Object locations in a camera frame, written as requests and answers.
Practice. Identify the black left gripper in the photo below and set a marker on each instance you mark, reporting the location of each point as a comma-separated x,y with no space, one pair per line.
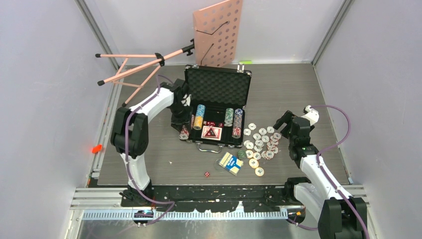
177,123

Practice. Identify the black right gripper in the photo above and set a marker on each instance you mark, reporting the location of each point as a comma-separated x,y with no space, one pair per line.
286,118

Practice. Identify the red white chip stack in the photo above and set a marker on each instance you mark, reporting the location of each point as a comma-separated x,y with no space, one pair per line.
184,135

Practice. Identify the black poker set case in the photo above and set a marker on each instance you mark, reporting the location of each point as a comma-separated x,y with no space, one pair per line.
218,89

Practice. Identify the green poker chip stack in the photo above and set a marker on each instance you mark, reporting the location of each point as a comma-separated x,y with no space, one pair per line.
242,155

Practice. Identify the blue playing card deck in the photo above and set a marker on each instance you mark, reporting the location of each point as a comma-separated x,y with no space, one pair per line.
231,163

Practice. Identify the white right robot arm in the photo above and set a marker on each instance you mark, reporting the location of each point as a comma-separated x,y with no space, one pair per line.
339,214

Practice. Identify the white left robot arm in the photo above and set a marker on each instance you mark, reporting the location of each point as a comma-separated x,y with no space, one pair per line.
130,131

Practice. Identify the blue yellow chip stack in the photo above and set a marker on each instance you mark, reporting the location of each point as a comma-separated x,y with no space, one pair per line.
199,117

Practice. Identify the red playing card deck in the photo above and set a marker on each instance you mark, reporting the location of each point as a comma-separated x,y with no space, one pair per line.
211,133

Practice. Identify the yellow poker chip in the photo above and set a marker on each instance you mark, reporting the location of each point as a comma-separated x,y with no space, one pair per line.
253,163
259,171
249,154

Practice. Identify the green white chip stack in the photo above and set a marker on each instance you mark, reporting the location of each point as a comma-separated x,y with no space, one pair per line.
229,116

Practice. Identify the blue red chip stack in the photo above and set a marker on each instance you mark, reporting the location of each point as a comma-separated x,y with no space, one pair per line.
237,123

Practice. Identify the orange clip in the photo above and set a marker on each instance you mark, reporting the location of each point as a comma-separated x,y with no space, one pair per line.
96,149

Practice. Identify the pink music stand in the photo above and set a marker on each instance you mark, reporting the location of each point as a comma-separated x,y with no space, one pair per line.
216,30

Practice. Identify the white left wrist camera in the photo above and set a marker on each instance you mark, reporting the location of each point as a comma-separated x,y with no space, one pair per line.
186,100

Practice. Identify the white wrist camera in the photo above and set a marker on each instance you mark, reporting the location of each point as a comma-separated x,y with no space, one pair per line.
186,100
311,115

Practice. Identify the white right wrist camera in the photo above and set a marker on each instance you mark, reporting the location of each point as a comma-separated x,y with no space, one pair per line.
311,115

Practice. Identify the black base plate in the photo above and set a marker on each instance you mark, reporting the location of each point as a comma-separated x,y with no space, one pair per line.
214,198

